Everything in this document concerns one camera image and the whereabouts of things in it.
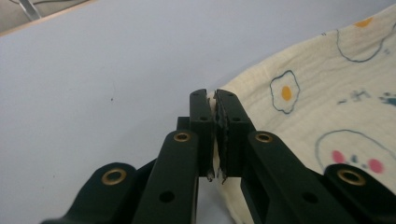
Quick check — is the pale yellow egg-print cloth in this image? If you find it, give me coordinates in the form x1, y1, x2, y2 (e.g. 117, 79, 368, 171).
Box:
206, 4, 396, 224

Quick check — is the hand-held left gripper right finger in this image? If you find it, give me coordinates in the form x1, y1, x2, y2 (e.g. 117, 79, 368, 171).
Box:
214, 89, 257, 185

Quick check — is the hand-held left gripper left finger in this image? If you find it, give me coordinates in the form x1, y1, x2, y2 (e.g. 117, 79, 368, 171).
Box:
189, 88, 217, 182

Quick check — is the metal stand leg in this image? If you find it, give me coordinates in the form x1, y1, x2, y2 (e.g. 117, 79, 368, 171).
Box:
18, 0, 42, 21

